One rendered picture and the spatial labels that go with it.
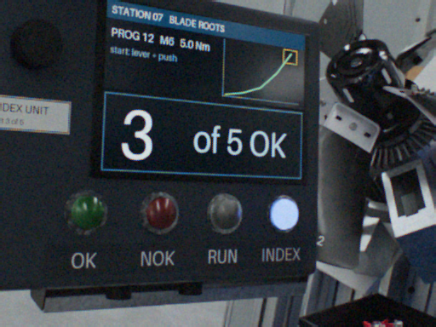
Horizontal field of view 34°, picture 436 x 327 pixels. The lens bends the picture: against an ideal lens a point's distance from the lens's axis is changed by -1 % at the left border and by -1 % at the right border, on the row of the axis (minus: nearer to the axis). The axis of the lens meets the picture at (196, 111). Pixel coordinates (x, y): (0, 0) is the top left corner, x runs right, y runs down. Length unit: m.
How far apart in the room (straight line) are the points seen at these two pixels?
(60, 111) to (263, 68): 0.15
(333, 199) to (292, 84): 0.65
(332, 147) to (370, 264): 0.22
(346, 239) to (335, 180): 0.10
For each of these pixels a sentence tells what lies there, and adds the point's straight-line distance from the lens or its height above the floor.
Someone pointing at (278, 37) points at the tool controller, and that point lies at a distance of 0.51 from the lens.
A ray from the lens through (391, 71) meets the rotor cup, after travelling 1.24.
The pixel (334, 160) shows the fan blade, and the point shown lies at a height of 1.06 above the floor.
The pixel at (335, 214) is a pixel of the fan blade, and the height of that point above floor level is 0.99.
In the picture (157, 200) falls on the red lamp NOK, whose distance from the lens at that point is 0.44.
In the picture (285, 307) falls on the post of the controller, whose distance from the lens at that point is 0.63.
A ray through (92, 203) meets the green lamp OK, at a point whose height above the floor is 1.12.
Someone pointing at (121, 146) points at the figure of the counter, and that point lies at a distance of 0.44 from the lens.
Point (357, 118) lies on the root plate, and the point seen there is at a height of 1.13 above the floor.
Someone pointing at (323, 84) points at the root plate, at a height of 1.17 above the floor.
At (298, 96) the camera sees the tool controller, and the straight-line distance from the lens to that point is 0.52.
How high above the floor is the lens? 1.23
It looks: 7 degrees down
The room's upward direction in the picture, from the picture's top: 10 degrees clockwise
